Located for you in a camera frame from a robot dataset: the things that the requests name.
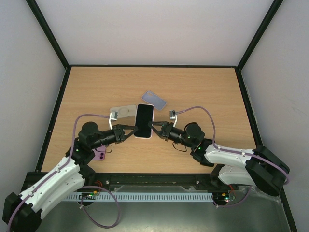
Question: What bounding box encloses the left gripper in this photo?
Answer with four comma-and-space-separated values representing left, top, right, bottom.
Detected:
90, 124, 137, 149

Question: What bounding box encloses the black screen phone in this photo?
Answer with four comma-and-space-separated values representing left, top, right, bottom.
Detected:
134, 103, 155, 138

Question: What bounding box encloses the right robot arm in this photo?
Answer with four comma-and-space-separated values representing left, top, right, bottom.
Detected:
148, 121, 290, 196

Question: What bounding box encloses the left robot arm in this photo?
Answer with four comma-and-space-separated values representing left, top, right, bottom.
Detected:
2, 122, 138, 232

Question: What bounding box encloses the beige phone case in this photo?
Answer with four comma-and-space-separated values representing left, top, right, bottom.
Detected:
110, 104, 137, 119

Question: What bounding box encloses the lavender phone case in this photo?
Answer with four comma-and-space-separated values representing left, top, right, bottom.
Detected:
141, 90, 167, 111

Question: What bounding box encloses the purple phone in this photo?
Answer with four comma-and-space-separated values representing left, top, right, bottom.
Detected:
92, 146, 106, 161

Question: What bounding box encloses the grey metal plate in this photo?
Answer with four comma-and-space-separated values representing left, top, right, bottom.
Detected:
38, 187, 290, 232

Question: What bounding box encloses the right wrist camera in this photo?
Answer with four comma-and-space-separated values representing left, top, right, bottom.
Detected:
169, 110, 178, 127

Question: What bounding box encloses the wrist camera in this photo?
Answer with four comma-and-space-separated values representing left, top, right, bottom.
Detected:
169, 110, 178, 127
109, 111, 118, 130

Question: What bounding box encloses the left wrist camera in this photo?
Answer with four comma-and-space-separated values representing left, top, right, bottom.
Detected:
109, 111, 118, 130

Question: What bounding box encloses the black aluminium frame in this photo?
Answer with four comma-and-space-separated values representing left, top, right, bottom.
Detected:
6, 0, 298, 232

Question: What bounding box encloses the light blue slotted cable duct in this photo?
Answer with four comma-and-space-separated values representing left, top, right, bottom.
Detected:
64, 192, 213, 203

